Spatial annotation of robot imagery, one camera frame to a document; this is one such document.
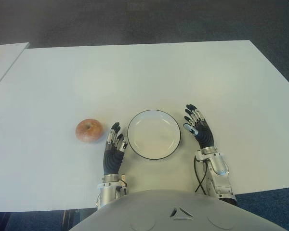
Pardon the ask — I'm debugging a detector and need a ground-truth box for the white plate black rim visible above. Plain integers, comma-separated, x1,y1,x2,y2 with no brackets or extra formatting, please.
127,109,183,161

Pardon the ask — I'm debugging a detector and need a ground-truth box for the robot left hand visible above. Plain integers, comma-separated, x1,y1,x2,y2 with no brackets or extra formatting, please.
102,122,129,176

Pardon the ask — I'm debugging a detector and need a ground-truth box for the white side table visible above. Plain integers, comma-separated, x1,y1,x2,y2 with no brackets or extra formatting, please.
0,42,30,96

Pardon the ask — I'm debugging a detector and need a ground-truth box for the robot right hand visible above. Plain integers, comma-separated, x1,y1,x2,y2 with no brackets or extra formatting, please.
183,103,216,149

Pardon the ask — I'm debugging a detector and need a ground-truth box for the grey robot torso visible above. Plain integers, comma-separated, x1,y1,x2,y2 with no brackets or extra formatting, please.
67,189,286,231

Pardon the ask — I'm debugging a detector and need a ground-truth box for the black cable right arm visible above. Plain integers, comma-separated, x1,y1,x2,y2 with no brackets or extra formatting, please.
194,155,209,194

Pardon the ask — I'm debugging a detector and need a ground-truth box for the red yellow apple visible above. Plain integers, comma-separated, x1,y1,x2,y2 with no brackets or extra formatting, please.
75,118,104,144

